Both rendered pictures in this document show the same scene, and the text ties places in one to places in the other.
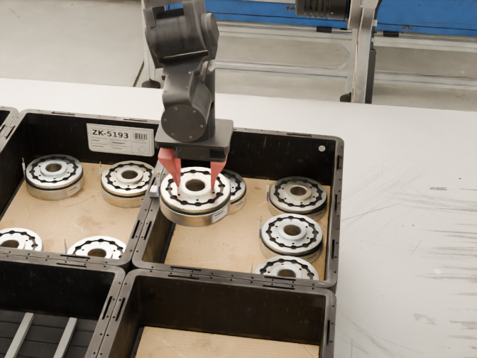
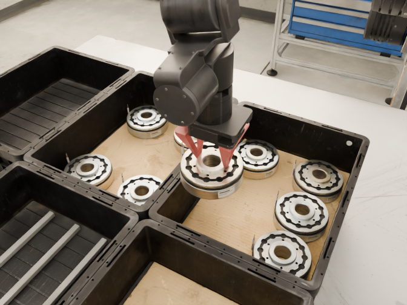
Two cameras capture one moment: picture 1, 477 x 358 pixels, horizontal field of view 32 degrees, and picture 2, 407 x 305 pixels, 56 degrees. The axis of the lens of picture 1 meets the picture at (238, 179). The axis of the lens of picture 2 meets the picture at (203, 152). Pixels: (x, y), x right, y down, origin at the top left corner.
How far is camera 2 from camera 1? 0.63 m
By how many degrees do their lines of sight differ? 18
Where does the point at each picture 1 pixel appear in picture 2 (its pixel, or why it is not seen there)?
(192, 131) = (184, 117)
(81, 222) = (150, 159)
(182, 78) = (182, 57)
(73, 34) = (238, 37)
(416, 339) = not seen: outside the picture
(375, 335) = not seen: outside the picture
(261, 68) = (338, 72)
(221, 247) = (241, 206)
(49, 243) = (121, 170)
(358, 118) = (391, 118)
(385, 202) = (396, 190)
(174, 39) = (184, 13)
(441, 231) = not seen: outside the picture
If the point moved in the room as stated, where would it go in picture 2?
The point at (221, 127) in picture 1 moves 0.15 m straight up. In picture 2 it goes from (238, 115) to (246, 10)
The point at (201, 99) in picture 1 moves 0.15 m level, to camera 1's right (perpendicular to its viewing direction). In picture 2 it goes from (199, 84) to (337, 114)
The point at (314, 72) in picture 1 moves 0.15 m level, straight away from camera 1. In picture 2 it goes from (372, 80) to (376, 70)
